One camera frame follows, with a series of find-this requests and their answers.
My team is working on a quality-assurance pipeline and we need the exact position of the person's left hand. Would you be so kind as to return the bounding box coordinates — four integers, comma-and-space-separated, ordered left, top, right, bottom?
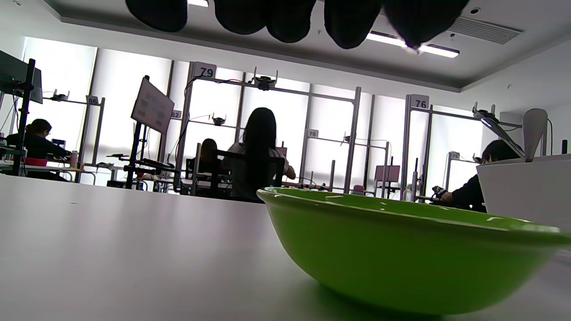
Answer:
125, 0, 470, 49

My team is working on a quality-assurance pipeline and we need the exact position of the steel fork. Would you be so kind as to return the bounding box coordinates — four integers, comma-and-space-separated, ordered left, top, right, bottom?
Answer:
480, 117, 526, 159

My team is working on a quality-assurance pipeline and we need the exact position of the steel spoon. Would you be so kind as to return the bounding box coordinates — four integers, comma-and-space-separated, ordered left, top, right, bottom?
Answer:
522, 108, 549, 162

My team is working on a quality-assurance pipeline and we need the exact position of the white cutlery bin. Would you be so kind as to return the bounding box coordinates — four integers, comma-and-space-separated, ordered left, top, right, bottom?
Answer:
476, 154, 571, 232

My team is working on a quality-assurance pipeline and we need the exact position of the ceiling air vent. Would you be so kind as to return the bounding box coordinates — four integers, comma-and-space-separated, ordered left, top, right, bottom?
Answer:
446, 16, 522, 45

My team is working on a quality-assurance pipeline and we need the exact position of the black mesh office chair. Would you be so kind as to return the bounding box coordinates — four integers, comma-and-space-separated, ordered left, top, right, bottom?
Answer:
210, 149, 287, 203

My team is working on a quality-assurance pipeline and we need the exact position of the green plastic bowl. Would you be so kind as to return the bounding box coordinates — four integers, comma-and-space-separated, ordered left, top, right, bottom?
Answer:
257, 186, 571, 316

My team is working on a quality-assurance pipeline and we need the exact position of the black monitor on wheeled stand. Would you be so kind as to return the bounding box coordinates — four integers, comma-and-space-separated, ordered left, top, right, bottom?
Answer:
0, 49, 44, 177

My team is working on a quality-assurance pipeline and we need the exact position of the grey metal camera frame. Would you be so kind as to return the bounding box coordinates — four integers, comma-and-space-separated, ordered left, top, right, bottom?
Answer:
400, 94, 549, 201
176, 62, 362, 194
300, 129, 391, 197
42, 91, 106, 183

